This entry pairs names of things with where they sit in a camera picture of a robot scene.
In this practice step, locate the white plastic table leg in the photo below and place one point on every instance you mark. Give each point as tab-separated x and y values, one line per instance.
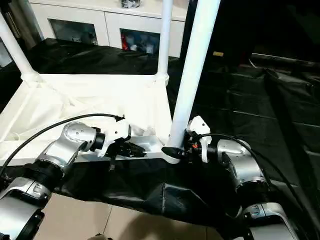
15	47
165	37
195	62

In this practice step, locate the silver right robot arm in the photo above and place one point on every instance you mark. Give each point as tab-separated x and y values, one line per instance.
240	165

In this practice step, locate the white jar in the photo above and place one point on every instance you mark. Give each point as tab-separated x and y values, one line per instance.
149	49
133	47

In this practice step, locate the glass door metal frame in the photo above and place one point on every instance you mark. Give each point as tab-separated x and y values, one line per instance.
5	55

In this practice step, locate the white sideboard cabinet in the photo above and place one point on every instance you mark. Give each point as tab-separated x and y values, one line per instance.
100	15

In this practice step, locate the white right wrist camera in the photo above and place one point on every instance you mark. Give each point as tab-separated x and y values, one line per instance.
200	125

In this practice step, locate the clear bag of dark parts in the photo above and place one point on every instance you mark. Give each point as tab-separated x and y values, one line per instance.
131	3

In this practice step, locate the black plastic mat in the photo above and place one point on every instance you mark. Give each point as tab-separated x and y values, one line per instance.
250	112

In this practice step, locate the small yellow label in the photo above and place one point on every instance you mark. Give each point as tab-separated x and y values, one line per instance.
218	53

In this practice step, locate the grey rounded robot part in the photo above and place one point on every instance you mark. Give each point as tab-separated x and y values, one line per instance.
102	237

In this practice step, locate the black backdrop cloth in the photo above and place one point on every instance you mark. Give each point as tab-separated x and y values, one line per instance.
275	25

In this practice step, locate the dark metal bar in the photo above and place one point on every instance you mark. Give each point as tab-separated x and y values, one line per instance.
287	59

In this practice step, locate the grey tripod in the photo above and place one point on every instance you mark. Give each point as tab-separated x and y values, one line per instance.
20	22

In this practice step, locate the white plastic table top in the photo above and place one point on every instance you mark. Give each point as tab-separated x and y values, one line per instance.
87	100

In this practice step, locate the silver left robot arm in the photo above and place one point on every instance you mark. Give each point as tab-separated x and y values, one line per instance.
67	142

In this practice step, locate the red container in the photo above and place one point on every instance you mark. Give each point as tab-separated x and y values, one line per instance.
123	42

